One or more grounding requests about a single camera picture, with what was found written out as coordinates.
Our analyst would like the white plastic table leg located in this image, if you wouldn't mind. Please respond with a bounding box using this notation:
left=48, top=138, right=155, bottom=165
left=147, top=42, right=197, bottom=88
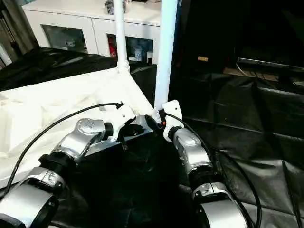
left=152, top=0, right=179, bottom=113
left=113, top=0, right=131, bottom=75

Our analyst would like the white plastic table top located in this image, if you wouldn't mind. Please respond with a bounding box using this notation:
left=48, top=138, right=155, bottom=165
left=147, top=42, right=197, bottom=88
left=0, top=66, right=158, bottom=189

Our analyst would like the black plastic mat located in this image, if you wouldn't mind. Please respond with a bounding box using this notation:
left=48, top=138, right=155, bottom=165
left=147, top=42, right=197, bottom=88
left=0, top=47, right=304, bottom=228

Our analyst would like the small grey container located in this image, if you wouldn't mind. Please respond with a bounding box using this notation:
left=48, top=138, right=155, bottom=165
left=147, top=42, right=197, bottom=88
left=105, top=0, right=127, bottom=14

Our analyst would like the white glass-door cabinet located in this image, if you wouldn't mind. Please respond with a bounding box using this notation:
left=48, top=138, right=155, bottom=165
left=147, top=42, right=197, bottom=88
left=22, top=0, right=182, bottom=65

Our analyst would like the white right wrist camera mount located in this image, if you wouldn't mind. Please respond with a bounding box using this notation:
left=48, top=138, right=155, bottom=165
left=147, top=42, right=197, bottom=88
left=159, top=100, right=184, bottom=143

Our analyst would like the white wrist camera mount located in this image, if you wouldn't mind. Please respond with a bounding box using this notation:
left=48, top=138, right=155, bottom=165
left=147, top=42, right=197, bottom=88
left=159, top=100, right=184, bottom=143
left=102, top=104, right=137, bottom=143

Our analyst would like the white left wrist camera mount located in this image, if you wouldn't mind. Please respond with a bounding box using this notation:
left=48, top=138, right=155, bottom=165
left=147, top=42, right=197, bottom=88
left=102, top=104, right=137, bottom=143

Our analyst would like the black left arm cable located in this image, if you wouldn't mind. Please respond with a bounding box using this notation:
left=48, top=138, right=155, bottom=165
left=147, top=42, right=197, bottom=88
left=5, top=102, right=124, bottom=196

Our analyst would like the dark metal rail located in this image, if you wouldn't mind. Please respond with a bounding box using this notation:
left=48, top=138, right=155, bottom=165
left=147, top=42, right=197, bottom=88
left=236, top=57, right=304, bottom=73

